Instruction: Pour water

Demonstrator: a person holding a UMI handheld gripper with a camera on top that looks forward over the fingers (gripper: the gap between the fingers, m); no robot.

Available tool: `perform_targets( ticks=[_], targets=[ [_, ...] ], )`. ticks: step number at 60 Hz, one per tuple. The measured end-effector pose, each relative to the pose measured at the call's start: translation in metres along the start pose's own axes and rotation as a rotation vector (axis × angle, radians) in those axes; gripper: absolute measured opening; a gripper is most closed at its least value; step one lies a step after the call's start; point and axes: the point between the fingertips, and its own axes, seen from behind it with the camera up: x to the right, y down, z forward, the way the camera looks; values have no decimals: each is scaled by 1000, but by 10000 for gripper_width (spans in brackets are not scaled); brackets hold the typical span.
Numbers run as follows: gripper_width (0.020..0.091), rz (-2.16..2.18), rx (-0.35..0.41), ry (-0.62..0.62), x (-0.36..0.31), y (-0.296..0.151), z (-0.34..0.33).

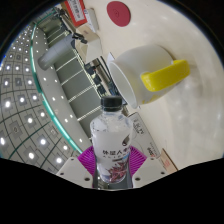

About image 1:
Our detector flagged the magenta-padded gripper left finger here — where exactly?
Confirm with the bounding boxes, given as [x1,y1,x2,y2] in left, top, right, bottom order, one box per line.
[55,145,98,190]

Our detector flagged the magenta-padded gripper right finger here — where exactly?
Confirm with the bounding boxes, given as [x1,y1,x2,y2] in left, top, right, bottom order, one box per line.
[127,145,168,190]

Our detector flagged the clear bottle with white label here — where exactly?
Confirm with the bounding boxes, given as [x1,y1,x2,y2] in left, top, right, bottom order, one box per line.
[89,95,134,184]

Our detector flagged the round ceiling lights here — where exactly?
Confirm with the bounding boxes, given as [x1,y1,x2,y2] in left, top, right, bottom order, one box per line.
[0,31,84,168]

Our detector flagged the white remote control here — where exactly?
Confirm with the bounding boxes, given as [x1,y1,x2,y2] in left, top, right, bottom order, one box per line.
[83,8,100,33]

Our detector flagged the flat round red coaster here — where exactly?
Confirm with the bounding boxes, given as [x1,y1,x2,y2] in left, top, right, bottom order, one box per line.
[106,0,132,28]

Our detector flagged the white mug with yellow handle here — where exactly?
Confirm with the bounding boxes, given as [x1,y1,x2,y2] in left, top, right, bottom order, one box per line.
[109,44,191,110]

